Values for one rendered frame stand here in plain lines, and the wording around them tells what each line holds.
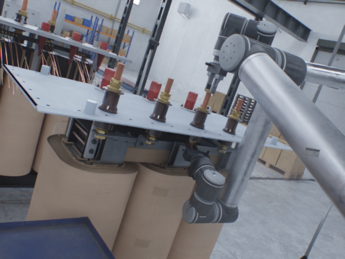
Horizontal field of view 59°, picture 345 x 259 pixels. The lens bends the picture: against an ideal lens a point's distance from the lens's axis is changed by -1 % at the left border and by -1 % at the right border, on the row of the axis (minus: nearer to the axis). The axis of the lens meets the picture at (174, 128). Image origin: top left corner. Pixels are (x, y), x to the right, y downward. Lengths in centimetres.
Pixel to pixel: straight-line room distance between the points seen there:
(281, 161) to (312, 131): 693
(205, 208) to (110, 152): 50
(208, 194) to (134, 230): 59
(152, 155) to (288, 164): 624
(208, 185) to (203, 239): 88
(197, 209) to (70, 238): 54
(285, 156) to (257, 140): 639
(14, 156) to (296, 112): 261
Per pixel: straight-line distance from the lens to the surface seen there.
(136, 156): 166
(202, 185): 137
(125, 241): 186
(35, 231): 134
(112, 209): 158
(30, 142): 311
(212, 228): 219
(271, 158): 796
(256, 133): 139
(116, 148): 145
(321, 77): 178
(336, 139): 90
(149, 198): 171
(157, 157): 174
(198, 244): 219
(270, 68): 110
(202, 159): 148
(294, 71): 136
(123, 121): 124
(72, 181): 145
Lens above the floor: 164
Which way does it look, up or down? 11 degrees down
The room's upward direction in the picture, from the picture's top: 19 degrees clockwise
